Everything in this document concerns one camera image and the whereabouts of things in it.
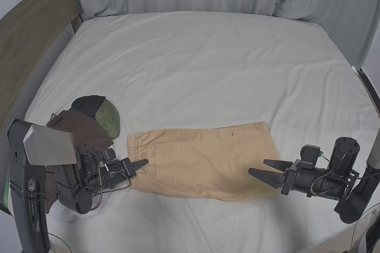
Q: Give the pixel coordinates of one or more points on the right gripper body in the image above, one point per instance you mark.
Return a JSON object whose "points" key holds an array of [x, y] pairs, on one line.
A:
{"points": [[302, 182]]}

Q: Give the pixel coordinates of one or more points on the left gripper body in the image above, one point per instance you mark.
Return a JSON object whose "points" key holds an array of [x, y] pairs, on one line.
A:
{"points": [[117, 171]]}

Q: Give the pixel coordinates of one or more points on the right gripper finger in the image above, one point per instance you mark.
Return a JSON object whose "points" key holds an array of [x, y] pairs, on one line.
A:
{"points": [[279, 165], [268, 179]]}

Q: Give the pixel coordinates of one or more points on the beige shorts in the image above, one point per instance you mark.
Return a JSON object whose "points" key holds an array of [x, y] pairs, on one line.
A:
{"points": [[202, 163]]}

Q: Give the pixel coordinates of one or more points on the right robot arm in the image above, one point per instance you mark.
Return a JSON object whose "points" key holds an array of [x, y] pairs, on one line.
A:
{"points": [[346, 154]]}

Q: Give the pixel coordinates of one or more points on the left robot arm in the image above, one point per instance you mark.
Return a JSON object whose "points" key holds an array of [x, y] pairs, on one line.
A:
{"points": [[47, 145]]}

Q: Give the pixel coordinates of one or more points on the bed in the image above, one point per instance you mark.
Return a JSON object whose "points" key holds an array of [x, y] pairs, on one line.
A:
{"points": [[207, 53]]}

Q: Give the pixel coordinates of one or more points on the olive green garment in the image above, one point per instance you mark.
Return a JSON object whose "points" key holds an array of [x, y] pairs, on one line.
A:
{"points": [[109, 120]]}

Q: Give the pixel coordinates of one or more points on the brown garment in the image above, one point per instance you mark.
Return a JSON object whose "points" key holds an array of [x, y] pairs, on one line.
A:
{"points": [[80, 130]]}

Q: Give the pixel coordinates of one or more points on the white garment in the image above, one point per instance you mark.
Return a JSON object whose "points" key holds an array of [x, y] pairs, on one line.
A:
{"points": [[68, 214]]}

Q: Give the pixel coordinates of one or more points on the black garment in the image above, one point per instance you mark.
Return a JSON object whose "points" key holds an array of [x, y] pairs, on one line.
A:
{"points": [[87, 106]]}

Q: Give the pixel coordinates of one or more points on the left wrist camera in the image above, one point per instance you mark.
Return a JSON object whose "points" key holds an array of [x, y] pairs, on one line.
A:
{"points": [[108, 154]]}

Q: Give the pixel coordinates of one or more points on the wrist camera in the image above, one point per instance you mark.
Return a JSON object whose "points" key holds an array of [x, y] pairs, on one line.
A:
{"points": [[108, 154], [310, 154]]}

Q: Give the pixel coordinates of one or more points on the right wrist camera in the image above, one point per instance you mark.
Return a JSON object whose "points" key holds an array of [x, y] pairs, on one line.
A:
{"points": [[310, 154]]}

